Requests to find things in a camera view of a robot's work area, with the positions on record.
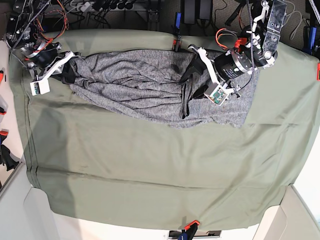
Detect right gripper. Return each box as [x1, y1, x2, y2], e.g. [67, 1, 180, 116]
[23, 44, 76, 85]

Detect orange black bottom clamp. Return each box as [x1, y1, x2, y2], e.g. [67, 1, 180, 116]
[178, 220, 200, 240]

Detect grey T-shirt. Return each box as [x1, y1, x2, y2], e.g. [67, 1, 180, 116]
[70, 49, 259, 129]

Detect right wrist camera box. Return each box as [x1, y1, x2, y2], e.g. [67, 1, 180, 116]
[30, 79, 50, 96]

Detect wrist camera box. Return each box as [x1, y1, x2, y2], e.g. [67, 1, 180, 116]
[204, 82, 233, 106]
[30, 79, 50, 96]

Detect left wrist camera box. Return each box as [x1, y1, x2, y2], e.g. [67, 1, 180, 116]
[204, 82, 233, 106]

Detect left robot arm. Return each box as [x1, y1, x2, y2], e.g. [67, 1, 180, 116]
[179, 0, 287, 106]

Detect orange black top clamp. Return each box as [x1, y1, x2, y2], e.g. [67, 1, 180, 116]
[172, 12, 182, 52]

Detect white coiled cable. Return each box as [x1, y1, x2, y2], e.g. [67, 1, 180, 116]
[284, 9, 310, 41]

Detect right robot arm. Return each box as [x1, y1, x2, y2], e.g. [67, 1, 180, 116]
[5, 0, 76, 85]

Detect aluminium frame post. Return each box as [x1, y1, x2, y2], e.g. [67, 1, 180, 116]
[146, 0, 162, 31]

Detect grey power strip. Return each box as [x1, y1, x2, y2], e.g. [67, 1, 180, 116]
[65, 0, 146, 13]

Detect black monitor base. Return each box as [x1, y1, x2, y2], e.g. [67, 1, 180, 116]
[180, 0, 213, 25]

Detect orange clamp right edge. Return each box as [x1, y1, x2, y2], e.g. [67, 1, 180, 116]
[316, 63, 320, 82]

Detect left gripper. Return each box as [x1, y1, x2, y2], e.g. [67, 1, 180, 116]
[180, 44, 254, 100]

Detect green table cloth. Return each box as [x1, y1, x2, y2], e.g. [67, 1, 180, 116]
[8, 43, 320, 231]

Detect orange black clamp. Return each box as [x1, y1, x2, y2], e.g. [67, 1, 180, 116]
[172, 12, 182, 52]
[178, 220, 200, 240]

